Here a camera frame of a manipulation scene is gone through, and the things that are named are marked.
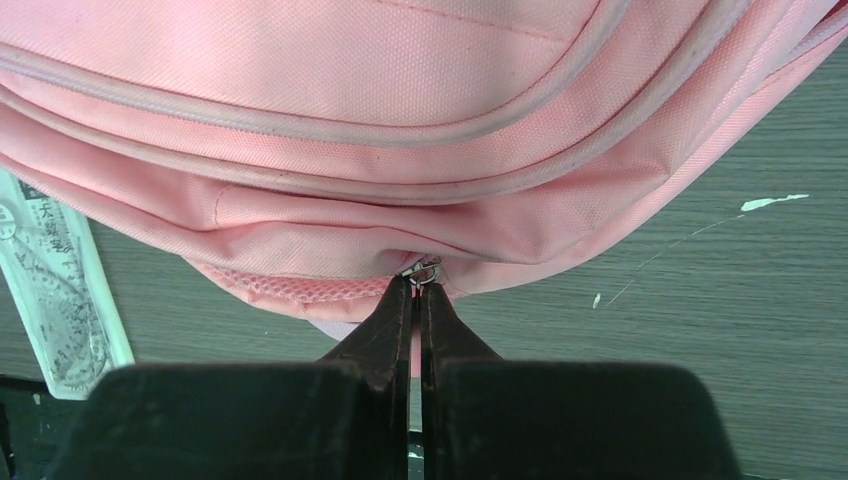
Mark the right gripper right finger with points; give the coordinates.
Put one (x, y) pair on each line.
(446, 342)

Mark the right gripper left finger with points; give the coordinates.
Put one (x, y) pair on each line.
(377, 359)

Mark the pink student backpack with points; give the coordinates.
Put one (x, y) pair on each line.
(301, 153)

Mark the clear plastic stationery pack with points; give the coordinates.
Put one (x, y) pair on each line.
(53, 269)

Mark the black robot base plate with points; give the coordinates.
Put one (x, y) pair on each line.
(33, 425)

